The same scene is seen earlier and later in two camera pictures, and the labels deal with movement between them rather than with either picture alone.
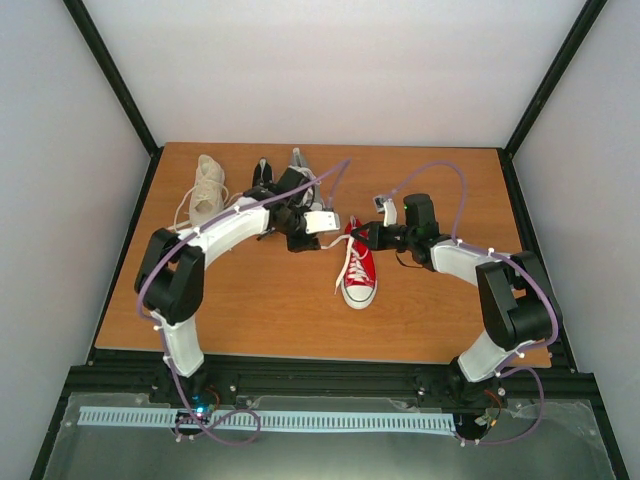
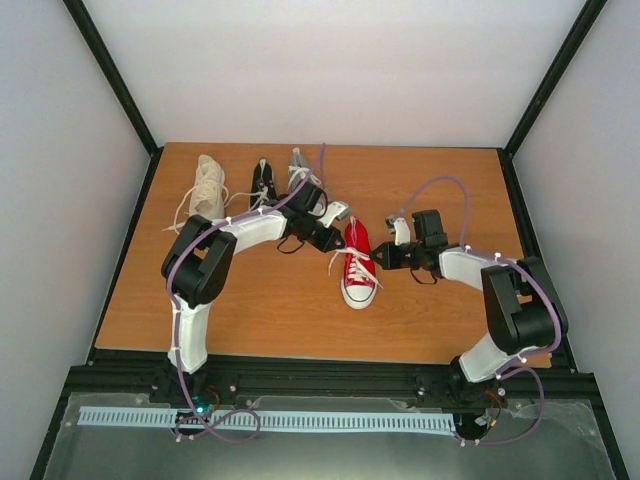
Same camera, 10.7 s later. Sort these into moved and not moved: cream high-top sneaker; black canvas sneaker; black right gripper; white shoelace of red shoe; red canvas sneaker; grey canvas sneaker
Moved: black right gripper; white shoelace of red shoe
Not moved: cream high-top sneaker; grey canvas sneaker; black canvas sneaker; red canvas sneaker
